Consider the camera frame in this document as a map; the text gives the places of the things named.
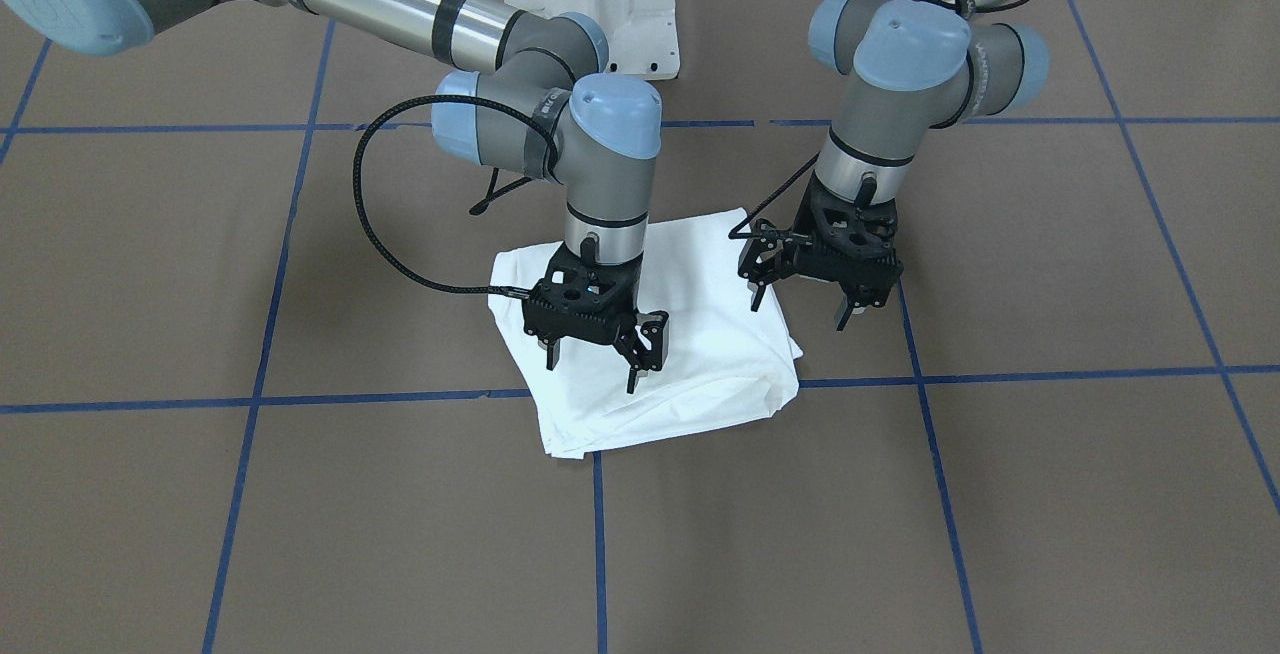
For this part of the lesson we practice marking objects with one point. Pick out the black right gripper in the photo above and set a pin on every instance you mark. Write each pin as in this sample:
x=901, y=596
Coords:
x=648, y=330

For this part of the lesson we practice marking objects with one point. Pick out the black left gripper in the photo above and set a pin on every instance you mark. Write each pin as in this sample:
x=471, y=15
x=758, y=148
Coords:
x=762, y=259

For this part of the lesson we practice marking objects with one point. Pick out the white long-sleeve printed t-shirt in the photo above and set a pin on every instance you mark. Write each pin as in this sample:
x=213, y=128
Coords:
x=726, y=363

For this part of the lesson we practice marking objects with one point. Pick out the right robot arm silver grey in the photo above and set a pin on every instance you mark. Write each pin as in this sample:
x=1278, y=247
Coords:
x=526, y=94

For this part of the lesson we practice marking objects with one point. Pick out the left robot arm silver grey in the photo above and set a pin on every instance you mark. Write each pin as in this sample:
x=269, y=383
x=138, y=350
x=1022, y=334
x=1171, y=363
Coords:
x=911, y=66

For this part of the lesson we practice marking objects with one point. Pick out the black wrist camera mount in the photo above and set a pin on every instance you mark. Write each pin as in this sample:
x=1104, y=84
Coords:
x=769, y=254

